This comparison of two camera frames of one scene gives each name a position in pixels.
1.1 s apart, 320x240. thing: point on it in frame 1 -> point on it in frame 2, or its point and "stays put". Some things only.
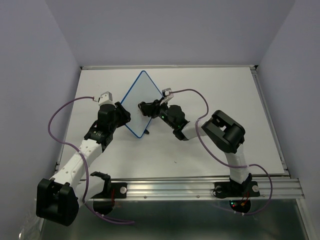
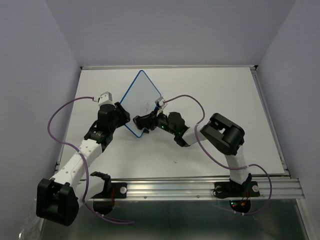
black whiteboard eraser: (142, 106) -> (140, 121)
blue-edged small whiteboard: (143, 89) stays put
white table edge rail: (237, 67) stays put
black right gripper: (151, 108) -> (150, 119)
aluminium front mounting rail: (203, 188) stays put
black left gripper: (125, 115) stays put
